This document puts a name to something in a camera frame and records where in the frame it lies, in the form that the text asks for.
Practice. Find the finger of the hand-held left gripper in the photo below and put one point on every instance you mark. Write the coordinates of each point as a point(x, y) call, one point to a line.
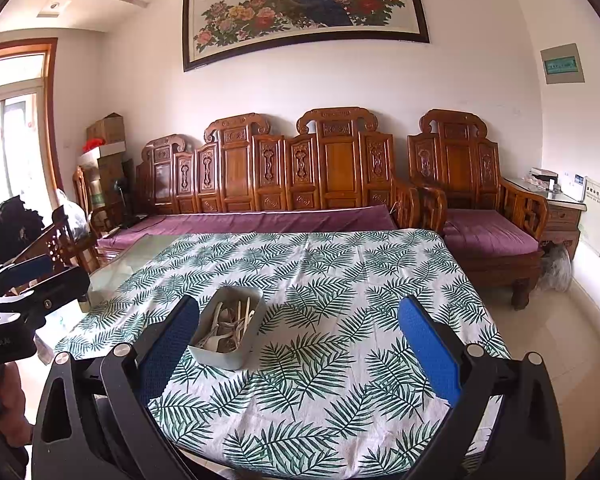
point(27, 266)
point(60, 287)

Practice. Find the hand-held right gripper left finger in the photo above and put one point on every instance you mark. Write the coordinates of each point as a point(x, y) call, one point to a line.
point(170, 345)

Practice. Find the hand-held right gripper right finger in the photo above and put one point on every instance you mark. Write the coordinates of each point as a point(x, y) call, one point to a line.
point(430, 355)

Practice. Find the large white spoon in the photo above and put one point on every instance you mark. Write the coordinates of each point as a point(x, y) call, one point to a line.
point(211, 342)

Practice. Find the grey rectangular container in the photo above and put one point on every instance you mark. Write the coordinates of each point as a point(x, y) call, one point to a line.
point(220, 360)

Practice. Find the cream chopstick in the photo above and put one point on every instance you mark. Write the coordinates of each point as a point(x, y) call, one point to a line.
point(239, 317)

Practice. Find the person's left forearm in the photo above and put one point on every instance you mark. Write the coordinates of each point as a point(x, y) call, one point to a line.
point(10, 400)

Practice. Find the dark wooden chair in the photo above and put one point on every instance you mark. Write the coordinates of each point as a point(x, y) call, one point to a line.
point(55, 247)

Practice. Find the black clothing pile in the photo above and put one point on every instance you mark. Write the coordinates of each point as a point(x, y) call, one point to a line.
point(7, 227)

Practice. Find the clear plastic bag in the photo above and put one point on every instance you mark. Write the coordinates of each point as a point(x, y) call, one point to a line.
point(74, 215)

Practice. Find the light wooden chair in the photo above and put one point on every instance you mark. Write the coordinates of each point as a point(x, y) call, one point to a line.
point(82, 190)

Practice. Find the black fan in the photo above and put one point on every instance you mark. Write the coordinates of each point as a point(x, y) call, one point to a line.
point(120, 195)

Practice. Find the green print cardboard box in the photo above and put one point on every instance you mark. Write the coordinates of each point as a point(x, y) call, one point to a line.
point(109, 180)

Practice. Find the leaf print tablecloth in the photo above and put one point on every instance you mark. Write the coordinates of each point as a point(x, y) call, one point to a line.
point(320, 410)

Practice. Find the wood framed window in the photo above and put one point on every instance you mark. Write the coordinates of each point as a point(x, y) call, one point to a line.
point(15, 140)

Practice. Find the purple armchair cushion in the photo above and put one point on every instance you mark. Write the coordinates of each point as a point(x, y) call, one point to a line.
point(487, 230)

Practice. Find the white flat box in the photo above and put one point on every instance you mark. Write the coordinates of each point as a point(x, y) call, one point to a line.
point(109, 150)

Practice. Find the grey fluffy bundle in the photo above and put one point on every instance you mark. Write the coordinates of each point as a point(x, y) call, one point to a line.
point(556, 267)

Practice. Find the brown cardboard box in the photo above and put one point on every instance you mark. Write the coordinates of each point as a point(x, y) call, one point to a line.
point(106, 129)

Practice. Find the carved wooden sofa bench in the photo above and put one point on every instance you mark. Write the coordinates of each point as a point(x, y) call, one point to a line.
point(240, 170)

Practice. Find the wooden side table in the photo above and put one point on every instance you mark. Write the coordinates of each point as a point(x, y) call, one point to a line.
point(562, 217)

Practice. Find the carved wooden armchair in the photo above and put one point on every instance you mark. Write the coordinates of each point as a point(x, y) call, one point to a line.
point(457, 160)

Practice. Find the white tabletop device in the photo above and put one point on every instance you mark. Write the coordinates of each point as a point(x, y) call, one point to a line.
point(575, 185)

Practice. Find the ceiling light fixture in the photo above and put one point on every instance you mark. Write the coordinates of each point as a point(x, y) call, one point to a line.
point(53, 7)

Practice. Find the framed peacock flower painting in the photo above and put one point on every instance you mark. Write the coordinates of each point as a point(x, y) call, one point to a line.
point(300, 10)

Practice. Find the white wall cabinet door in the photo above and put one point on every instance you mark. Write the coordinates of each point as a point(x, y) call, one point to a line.
point(599, 215)

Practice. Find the grey wall panel box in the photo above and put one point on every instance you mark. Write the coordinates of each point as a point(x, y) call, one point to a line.
point(562, 63)

